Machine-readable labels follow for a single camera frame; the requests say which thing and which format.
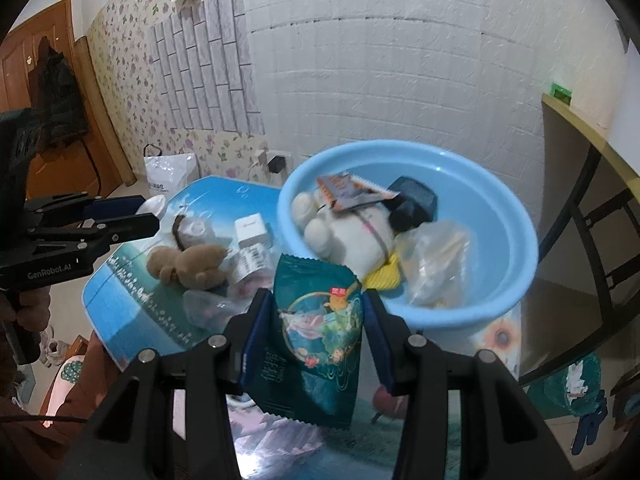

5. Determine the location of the wooden side table black frame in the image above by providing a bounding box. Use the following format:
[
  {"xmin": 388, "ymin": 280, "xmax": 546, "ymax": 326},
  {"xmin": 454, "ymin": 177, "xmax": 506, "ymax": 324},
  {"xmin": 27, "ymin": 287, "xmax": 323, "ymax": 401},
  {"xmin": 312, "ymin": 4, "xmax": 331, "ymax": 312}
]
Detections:
[{"xmin": 540, "ymin": 92, "xmax": 640, "ymax": 386}]

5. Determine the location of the white charger plug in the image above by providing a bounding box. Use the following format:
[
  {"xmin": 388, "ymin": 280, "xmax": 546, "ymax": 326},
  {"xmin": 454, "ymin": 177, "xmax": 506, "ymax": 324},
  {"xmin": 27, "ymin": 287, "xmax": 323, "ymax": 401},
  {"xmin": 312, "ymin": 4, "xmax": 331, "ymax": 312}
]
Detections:
[{"xmin": 234, "ymin": 214, "xmax": 273, "ymax": 251}]

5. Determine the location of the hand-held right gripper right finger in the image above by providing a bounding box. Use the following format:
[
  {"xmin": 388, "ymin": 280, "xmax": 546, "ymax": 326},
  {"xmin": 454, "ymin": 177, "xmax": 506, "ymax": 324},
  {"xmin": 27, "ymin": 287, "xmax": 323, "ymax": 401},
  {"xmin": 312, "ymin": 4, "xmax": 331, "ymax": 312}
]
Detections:
[{"xmin": 361, "ymin": 290, "xmax": 576, "ymax": 480}]

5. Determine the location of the clear packet with brown band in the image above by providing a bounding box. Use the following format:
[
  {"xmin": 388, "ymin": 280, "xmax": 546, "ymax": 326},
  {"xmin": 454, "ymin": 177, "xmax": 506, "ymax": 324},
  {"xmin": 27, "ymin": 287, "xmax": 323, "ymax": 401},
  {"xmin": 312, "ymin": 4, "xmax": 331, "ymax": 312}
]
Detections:
[{"xmin": 170, "ymin": 212, "xmax": 216, "ymax": 251}]

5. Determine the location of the scenic printed desktop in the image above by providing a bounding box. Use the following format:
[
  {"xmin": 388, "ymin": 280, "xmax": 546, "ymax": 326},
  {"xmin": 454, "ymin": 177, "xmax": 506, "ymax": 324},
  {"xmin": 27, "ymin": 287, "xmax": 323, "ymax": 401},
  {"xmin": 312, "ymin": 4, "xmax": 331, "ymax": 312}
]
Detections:
[{"xmin": 82, "ymin": 175, "xmax": 521, "ymax": 480}]

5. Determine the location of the clear bag with white label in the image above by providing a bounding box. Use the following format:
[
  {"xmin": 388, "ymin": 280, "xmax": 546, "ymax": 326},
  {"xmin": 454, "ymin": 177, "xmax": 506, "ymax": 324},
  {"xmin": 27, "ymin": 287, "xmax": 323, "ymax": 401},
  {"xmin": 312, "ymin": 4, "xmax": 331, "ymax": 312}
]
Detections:
[{"xmin": 227, "ymin": 245, "xmax": 278, "ymax": 306}]

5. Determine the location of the person's left hand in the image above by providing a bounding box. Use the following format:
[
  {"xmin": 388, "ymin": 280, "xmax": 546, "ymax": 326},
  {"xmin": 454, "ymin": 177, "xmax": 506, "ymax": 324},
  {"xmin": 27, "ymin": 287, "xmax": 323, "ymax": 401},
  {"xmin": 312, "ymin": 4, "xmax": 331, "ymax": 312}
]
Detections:
[{"xmin": 14, "ymin": 286, "xmax": 53, "ymax": 333}]

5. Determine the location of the wooden door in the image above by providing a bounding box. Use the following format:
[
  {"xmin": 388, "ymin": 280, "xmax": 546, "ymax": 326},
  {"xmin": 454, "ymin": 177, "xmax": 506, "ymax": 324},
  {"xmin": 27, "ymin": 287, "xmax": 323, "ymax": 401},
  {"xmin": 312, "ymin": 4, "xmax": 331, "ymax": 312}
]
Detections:
[{"xmin": 0, "ymin": 0, "xmax": 136, "ymax": 201}]

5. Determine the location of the green snack packet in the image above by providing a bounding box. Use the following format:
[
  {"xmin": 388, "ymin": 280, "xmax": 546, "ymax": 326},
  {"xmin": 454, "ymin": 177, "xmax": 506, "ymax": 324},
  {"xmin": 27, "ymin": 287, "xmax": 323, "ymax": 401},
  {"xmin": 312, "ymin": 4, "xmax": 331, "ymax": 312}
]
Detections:
[{"xmin": 242, "ymin": 254, "xmax": 365, "ymax": 431}]

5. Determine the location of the black bottle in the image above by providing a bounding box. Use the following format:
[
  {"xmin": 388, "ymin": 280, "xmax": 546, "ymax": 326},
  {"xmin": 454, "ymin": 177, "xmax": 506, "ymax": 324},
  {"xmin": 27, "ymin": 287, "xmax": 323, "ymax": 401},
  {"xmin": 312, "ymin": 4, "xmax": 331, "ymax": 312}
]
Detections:
[{"xmin": 387, "ymin": 176, "xmax": 438, "ymax": 233}]

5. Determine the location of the blue plastic basin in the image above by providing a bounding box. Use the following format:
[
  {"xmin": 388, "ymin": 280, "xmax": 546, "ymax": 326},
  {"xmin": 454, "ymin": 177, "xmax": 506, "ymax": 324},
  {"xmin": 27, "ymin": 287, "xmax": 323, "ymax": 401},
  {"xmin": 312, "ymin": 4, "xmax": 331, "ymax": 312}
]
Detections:
[{"xmin": 276, "ymin": 141, "xmax": 540, "ymax": 331}]

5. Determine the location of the green printed cloth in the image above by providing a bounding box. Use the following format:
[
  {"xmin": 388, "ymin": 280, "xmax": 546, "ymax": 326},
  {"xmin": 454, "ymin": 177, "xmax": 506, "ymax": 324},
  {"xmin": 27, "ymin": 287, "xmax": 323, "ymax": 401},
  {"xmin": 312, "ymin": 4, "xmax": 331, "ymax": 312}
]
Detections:
[{"xmin": 525, "ymin": 352, "xmax": 608, "ymax": 418}]

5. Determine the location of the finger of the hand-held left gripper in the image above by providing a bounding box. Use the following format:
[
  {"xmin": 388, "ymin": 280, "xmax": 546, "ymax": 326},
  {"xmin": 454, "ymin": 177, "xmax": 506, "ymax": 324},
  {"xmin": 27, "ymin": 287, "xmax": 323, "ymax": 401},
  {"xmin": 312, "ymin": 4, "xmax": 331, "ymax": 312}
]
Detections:
[
  {"xmin": 22, "ymin": 192, "xmax": 146, "ymax": 223},
  {"xmin": 30, "ymin": 212, "xmax": 160, "ymax": 257}
]

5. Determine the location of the orange snack packet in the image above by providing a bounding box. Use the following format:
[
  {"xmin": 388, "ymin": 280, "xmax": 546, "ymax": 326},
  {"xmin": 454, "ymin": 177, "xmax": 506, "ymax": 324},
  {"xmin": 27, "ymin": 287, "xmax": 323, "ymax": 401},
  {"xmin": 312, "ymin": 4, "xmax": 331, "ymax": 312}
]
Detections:
[{"xmin": 316, "ymin": 171, "xmax": 401, "ymax": 213}]

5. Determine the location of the cotton swab bag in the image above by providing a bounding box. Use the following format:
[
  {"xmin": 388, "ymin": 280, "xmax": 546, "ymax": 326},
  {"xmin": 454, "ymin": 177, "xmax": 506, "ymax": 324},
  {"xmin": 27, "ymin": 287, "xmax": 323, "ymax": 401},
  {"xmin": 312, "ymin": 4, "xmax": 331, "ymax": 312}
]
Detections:
[{"xmin": 394, "ymin": 220, "xmax": 473, "ymax": 308}]

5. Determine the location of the brown plush toy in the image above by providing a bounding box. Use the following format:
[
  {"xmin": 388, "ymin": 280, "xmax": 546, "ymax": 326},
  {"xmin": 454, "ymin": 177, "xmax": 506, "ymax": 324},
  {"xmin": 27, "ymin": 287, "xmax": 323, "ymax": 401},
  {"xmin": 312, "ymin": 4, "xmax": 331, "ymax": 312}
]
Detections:
[{"xmin": 146, "ymin": 244, "xmax": 232, "ymax": 291}]

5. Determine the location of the white plastic shopping bag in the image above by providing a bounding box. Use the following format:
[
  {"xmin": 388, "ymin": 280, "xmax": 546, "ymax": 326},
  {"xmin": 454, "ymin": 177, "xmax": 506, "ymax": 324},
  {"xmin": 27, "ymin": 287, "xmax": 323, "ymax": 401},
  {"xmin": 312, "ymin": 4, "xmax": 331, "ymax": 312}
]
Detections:
[{"xmin": 144, "ymin": 144, "xmax": 198, "ymax": 196}]

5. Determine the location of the white plush toy yellow rope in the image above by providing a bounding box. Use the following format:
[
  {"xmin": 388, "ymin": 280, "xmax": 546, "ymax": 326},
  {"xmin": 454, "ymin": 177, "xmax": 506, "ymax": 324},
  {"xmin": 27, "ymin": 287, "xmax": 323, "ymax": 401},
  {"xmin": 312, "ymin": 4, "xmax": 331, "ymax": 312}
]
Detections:
[{"xmin": 291, "ymin": 191, "xmax": 403, "ymax": 291}]

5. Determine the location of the dark hanging coat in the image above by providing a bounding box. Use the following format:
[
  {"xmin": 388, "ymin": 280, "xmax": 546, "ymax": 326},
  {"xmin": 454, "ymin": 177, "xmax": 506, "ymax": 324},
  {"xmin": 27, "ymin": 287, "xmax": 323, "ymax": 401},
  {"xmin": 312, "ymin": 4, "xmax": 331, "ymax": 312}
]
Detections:
[{"xmin": 27, "ymin": 42, "xmax": 91, "ymax": 141}]

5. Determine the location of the white jar lid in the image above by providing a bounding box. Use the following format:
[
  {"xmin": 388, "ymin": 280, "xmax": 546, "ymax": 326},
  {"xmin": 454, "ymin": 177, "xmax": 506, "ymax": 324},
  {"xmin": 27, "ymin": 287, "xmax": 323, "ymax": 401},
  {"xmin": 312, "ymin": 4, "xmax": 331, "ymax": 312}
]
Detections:
[{"xmin": 137, "ymin": 196, "xmax": 167, "ymax": 218}]

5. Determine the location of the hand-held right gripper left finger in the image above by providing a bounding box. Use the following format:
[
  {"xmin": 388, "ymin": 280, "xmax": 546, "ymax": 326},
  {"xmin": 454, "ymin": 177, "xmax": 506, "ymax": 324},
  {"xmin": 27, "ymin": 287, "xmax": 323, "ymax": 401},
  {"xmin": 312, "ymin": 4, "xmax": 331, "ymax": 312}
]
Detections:
[{"xmin": 60, "ymin": 287, "xmax": 275, "ymax": 480}]

